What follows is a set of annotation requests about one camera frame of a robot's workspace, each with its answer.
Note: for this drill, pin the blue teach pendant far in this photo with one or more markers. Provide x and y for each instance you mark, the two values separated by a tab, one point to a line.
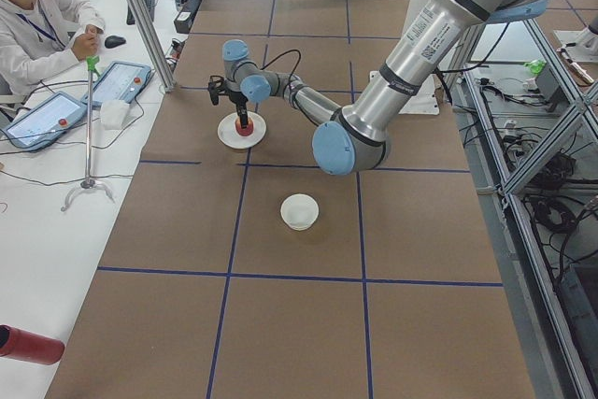
120	81

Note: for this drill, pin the white camera stand column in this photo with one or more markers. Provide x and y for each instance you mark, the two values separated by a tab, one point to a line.
404	83

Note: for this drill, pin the white bowl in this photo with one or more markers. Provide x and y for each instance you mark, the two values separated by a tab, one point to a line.
299	211

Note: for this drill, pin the white round plate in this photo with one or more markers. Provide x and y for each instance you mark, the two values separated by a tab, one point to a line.
232	134

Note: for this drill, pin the blue teach pendant near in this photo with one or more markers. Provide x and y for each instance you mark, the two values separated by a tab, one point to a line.
45	123

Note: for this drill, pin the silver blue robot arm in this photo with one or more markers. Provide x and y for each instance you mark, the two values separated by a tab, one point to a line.
354	138

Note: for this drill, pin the red yellow apple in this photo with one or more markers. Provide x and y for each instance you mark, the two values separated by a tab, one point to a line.
244	128

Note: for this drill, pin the black computer mouse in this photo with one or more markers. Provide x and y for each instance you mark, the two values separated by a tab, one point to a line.
112	42

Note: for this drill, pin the red cylinder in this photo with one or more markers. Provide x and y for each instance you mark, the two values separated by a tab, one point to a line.
21	345

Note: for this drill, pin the aluminium frame post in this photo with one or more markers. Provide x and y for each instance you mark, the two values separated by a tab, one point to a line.
152	43

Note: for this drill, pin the silver grabber stick tool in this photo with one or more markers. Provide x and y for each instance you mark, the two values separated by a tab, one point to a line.
89	184

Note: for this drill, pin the blue teach pendant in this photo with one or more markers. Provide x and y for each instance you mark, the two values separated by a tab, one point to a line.
120	81
45	123

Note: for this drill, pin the person in white hoodie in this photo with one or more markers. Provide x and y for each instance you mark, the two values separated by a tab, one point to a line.
42	38

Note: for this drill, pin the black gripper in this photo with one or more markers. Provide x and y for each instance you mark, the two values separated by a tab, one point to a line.
237	99

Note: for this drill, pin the white crumpled tissue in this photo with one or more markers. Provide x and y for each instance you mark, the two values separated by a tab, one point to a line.
113	114

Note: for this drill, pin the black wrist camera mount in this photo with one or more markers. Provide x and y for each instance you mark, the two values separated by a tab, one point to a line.
216	88

